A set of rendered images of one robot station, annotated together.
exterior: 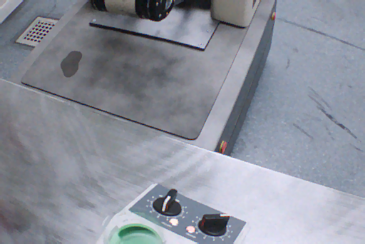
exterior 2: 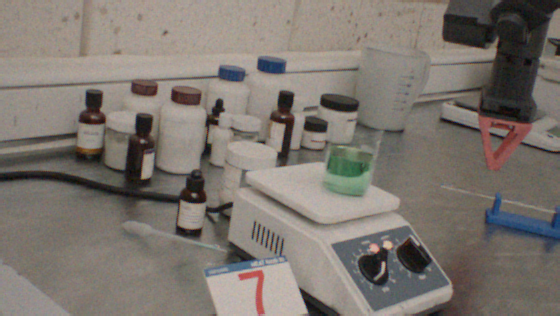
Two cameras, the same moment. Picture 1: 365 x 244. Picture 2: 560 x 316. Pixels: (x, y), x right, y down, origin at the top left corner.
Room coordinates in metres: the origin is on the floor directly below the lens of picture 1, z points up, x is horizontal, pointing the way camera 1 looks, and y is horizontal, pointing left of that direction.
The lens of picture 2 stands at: (0.26, -0.64, 1.08)
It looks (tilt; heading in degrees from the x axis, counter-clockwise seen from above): 17 degrees down; 106
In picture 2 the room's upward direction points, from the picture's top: 10 degrees clockwise
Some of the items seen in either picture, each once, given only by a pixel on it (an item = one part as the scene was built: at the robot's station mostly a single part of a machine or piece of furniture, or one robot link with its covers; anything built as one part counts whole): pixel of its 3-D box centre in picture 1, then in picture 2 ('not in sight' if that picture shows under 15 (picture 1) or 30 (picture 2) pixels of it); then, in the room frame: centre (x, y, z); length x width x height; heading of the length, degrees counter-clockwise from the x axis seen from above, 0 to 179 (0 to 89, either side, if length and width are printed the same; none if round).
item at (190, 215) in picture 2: not in sight; (193, 198); (-0.02, 0.04, 0.78); 0.03 x 0.03 x 0.07
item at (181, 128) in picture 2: not in sight; (181, 129); (-0.12, 0.21, 0.80); 0.06 x 0.06 x 0.11
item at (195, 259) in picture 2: not in sight; (210, 266); (0.04, -0.05, 0.76); 0.06 x 0.06 x 0.02
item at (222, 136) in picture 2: not in sight; (222, 139); (-0.09, 0.26, 0.79); 0.03 x 0.03 x 0.07
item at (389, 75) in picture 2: not in sight; (392, 86); (0.06, 0.74, 0.82); 0.18 x 0.13 x 0.15; 55
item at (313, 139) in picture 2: not in sight; (313, 133); (-0.01, 0.46, 0.77); 0.04 x 0.04 x 0.04
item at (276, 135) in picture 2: not in sight; (281, 122); (-0.04, 0.38, 0.80); 0.04 x 0.04 x 0.10
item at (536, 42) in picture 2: not in sight; (518, 34); (0.26, 0.35, 1.00); 0.07 x 0.06 x 0.07; 170
